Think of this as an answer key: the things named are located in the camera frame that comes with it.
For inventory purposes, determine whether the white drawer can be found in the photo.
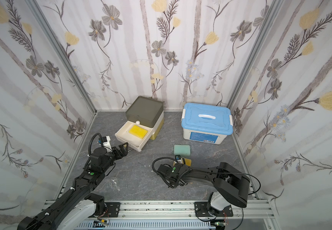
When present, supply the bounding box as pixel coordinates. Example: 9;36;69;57
115;121;153;152

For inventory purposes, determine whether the bright yellow thin sponge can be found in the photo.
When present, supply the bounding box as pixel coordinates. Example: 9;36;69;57
129;125;148;140

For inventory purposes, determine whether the green sponge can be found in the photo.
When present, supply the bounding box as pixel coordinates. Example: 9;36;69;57
174;145;191;156

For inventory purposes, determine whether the olive three-drawer cabinet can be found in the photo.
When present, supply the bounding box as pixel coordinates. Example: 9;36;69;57
126;96;164;140

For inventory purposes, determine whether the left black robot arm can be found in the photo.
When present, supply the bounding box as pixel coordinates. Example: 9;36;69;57
17;133;129;230

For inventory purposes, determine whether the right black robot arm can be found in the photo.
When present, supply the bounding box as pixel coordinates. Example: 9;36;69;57
152;157;254;216

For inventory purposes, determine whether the blue lidded storage box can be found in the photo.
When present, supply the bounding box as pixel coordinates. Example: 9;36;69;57
181;103;233;145

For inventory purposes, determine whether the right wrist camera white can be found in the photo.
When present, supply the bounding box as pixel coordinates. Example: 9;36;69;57
175;155;184;164

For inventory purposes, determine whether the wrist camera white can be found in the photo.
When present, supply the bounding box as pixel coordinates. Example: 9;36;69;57
101;136;112;152
175;155;184;164

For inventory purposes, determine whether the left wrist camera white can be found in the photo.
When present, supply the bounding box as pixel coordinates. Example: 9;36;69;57
101;136;112;152

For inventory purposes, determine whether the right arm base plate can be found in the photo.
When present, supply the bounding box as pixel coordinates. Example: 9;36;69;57
194;201;234;218

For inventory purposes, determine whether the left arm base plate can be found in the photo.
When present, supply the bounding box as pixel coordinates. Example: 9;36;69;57
95;202;121;218

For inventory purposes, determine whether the white slotted cable duct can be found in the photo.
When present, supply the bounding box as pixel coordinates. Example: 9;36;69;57
74;219;216;230

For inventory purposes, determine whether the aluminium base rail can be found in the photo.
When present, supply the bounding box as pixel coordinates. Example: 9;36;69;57
39;200;276;230

